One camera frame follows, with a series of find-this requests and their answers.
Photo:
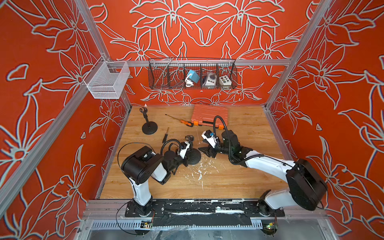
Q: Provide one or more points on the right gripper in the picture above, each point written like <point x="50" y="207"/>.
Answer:
<point x="207" y="150"/>

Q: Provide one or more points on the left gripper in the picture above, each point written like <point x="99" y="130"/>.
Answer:
<point x="185" y="160"/>

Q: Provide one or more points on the black microphone stand pole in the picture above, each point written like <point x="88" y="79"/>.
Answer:
<point x="144" y="111"/>

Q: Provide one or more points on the black round stand base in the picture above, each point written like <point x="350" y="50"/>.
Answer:
<point x="149" y="128"/>

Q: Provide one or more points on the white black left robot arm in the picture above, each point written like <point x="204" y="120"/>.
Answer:
<point x="146" y="163"/>

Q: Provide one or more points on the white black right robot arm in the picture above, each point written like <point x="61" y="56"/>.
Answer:
<point x="306" y="188"/>

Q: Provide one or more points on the orange plastic tool case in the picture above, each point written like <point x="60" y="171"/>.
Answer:
<point x="203" y="115"/>

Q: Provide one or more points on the white box with dial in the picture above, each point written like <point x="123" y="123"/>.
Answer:
<point x="210" y="80"/>

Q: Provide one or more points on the white box with buttons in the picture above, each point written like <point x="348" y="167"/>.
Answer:
<point x="225" y="82"/>

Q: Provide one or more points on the blue white device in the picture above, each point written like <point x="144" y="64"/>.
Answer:
<point x="191" y="79"/>

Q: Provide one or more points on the orange black handled screwdriver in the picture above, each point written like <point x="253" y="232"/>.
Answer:
<point x="187" y="123"/>

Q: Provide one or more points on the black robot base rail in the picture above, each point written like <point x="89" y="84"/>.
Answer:
<point x="201" y="212"/>

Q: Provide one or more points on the black wire wall basket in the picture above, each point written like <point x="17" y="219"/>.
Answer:
<point x="177" y="73"/>

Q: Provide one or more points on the white slotted cable duct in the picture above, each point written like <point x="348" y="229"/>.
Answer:
<point x="147" y="225"/>

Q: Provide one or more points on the clear plastic wall bin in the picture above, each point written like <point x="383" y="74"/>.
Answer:
<point x="107" y="79"/>

